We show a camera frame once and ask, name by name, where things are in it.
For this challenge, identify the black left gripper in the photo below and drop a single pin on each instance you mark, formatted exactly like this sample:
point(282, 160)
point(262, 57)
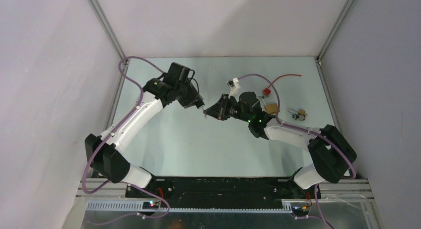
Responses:
point(190, 101)

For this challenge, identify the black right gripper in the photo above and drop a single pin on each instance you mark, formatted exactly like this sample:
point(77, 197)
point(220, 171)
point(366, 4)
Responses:
point(219, 110)

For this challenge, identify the large brass padlock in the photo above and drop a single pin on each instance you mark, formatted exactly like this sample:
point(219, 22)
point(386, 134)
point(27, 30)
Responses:
point(270, 108)

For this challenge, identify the black cable padlock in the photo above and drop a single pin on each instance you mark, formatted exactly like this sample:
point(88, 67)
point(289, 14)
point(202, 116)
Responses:
point(196, 84)

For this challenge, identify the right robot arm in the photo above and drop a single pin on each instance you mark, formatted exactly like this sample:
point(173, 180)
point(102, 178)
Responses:
point(331, 154)

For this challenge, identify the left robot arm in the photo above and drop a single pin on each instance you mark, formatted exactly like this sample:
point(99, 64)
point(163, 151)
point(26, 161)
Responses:
point(105, 152)

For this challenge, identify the keys on small padlock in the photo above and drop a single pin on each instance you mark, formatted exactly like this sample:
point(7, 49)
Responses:
point(300, 117)

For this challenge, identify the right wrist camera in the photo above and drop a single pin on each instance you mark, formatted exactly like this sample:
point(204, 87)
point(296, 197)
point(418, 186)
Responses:
point(234, 87)

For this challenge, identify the red cable padlock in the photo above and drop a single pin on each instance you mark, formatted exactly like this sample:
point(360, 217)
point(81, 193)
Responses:
point(267, 91)

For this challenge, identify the aluminium frame rail left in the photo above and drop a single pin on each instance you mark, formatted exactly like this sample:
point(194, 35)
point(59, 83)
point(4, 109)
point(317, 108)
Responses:
point(112, 37)

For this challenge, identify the aluminium frame rail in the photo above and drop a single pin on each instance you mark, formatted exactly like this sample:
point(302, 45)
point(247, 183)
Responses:
point(112, 37)
point(333, 30)

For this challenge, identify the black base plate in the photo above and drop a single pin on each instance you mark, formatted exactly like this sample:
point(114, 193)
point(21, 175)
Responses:
point(228, 192)

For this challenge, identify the aluminium frame rail right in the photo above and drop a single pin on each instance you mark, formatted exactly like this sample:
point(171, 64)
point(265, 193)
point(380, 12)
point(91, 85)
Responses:
point(333, 30)

